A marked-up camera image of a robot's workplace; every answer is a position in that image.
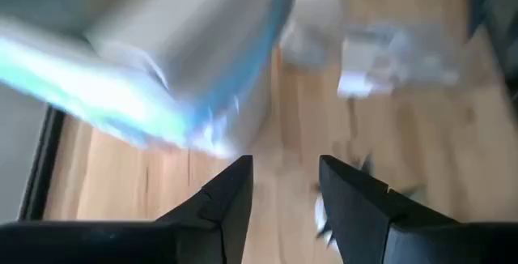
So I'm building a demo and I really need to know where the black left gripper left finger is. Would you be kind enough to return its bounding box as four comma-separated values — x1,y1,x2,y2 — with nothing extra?
0,154,254,264

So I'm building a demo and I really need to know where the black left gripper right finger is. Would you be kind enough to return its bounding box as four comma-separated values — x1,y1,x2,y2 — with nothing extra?
319,154,518,264

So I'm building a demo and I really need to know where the blue trash bag liner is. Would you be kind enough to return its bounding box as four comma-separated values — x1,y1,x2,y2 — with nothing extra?
0,16,299,160

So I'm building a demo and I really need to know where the clear plastic bag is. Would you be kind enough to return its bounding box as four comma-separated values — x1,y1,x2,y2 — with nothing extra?
338,20,461,100

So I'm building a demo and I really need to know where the white plastic trash bin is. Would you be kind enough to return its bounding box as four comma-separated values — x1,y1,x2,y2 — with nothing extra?
87,0,299,151

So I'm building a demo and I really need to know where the black aluminium table frame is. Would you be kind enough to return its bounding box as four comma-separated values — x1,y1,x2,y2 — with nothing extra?
18,105,66,221

